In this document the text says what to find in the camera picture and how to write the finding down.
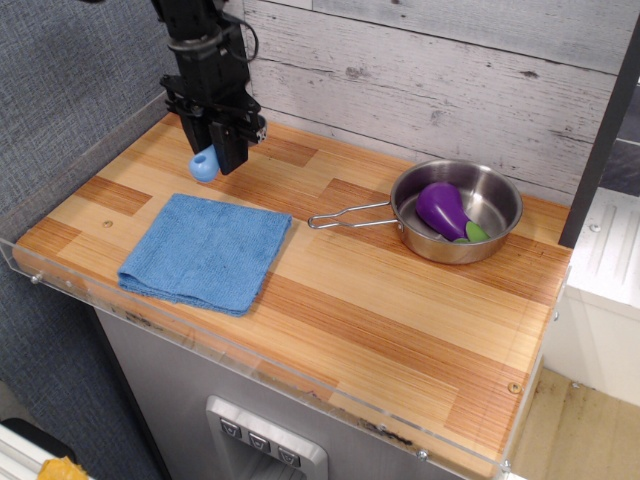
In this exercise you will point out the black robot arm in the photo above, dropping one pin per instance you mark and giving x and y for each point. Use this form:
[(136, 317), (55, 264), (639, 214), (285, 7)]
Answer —
[(203, 21)]

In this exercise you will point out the silver dispenser button panel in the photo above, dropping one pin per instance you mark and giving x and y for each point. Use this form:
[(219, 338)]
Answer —
[(252, 447)]

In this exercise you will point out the white toy sink unit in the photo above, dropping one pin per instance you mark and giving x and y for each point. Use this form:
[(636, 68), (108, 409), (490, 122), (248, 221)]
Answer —
[(593, 337)]

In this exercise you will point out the clear acrylic table guard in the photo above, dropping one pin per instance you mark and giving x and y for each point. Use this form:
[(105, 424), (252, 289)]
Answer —
[(369, 332)]

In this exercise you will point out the yellow object bottom left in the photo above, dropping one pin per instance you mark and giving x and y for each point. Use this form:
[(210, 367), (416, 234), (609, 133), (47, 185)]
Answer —
[(61, 469)]

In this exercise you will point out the blue handled grey spoon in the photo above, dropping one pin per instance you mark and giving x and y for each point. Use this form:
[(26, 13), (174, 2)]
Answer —
[(204, 166)]

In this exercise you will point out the stainless steel pot with handle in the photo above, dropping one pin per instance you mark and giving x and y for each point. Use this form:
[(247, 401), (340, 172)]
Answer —
[(489, 199)]

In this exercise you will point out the blue folded cloth napkin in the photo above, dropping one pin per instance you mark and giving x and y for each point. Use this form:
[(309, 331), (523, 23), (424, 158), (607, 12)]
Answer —
[(206, 254)]

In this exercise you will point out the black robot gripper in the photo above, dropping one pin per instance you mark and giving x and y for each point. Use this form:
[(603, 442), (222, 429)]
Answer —
[(209, 94)]

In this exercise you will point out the grey toy fridge cabinet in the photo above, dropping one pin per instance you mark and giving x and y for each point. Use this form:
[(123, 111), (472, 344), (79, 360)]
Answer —
[(171, 385)]

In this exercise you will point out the purple toy eggplant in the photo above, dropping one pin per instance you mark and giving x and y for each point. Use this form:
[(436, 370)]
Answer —
[(440, 206)]

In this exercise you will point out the black vertical post right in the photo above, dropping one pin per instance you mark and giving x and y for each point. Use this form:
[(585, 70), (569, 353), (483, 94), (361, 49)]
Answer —
[(612, 120)]

